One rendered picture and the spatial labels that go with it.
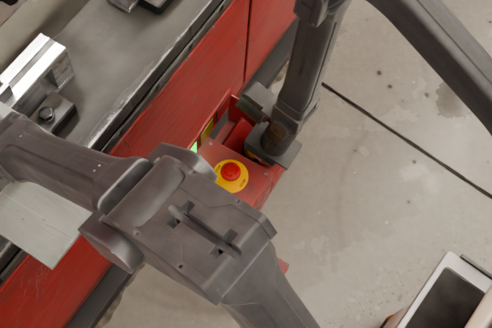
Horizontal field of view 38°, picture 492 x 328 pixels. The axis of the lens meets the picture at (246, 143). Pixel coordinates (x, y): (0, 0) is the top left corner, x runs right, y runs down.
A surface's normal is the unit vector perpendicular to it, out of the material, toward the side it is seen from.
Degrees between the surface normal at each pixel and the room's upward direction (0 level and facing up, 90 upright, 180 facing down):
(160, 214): 15
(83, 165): 42
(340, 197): 0
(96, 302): 0
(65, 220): 0
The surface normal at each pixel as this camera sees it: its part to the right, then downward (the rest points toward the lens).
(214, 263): -0.20, -0.57
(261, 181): 0.04, -0.44
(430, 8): 0.39, -0.16
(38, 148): -0.50, -0.70
